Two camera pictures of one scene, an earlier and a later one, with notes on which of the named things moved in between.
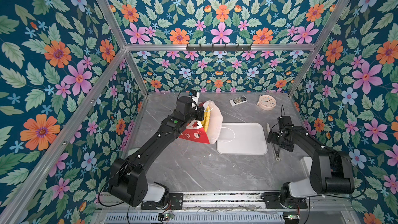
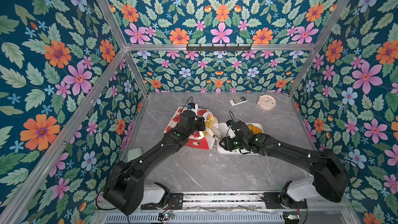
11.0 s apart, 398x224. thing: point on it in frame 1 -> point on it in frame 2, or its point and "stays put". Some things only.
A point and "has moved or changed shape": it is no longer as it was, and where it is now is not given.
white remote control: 238,100 stays put
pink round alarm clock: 266,102 stays put
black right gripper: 272,137 -> 226,143
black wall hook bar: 218,48 stays put
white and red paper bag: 194,131 has moved or changed shape
